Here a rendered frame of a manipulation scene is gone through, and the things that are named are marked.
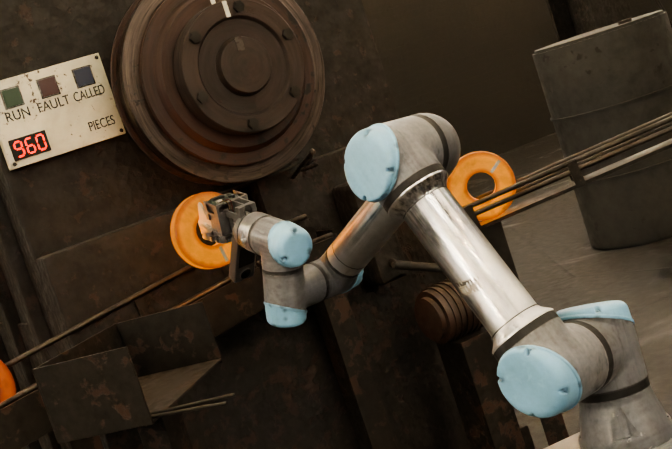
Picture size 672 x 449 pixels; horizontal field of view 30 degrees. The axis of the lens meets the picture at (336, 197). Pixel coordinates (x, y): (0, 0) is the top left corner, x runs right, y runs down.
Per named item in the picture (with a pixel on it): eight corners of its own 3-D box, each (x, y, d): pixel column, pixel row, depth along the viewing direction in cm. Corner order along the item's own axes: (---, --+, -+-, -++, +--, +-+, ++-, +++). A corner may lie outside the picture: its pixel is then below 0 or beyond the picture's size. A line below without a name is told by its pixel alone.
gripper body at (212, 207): (233, 188, 243) (265, 198, 233) (242, 229, 246) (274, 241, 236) (199, 201, 239) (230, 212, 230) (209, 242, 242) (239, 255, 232)
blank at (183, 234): (155, 213, 247) (161, 211, 244) (219, 180, 255) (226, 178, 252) (190, 283, 249) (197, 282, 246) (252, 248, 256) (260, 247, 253)
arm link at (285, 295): (329, 315, 231) (325, 258, 229) (287, 333, 224) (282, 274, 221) (298, 308, 237) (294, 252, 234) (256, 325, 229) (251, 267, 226)
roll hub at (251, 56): (198, 152, 257) (154, 21, 255) (311, 113, 271) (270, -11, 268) (209, 149, 252) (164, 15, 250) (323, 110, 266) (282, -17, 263)
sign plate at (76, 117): (9, 171, 257) (-21, 87, 255) (123, 134, 269) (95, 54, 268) (12, 169, 255) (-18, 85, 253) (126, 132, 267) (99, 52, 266)
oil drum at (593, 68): (562, 253, 548) (501, 58, 540) (656, 210, 577) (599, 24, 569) (659, 247, 496) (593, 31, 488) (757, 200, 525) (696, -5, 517)
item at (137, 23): (154, 214, 262) (80, -2, 258) (337, 148, 285) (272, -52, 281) (166, 212, 257) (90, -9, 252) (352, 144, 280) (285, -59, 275)
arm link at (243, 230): (286, 247, 233) (249, 262, 229) (273, 242, 236) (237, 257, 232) (278, 209, 230) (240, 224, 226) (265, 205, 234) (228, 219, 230)
